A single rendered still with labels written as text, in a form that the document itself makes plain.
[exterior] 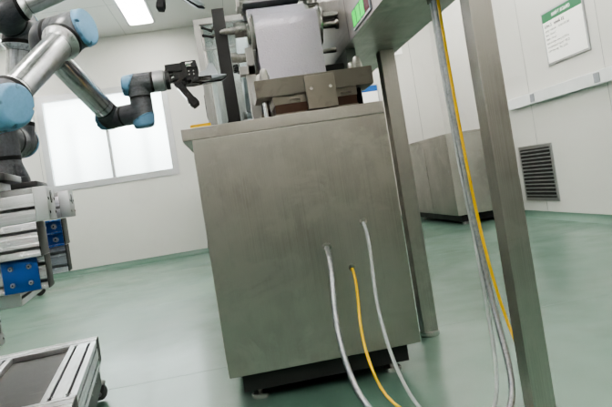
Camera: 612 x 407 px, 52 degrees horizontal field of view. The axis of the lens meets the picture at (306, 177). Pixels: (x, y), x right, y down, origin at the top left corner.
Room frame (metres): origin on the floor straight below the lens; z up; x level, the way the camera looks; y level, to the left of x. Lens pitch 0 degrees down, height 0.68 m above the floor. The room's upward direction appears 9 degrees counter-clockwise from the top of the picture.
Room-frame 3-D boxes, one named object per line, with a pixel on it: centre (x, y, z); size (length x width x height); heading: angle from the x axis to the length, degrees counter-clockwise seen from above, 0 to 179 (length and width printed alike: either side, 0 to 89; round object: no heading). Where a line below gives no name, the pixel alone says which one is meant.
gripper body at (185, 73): (2.23, 0.38, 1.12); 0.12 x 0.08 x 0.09; 97
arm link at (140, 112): (2.21, 0.55, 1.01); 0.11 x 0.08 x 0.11; 70
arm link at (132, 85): (2.21, 0.53, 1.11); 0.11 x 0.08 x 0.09; 97
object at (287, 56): (2.27, -0.02, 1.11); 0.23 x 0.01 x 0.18; 97
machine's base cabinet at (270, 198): (3.26, 0.17, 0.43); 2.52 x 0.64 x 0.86; 7
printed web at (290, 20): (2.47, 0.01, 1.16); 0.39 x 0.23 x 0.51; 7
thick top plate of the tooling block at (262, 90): (2.16, -0.07, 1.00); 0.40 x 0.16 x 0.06; 97
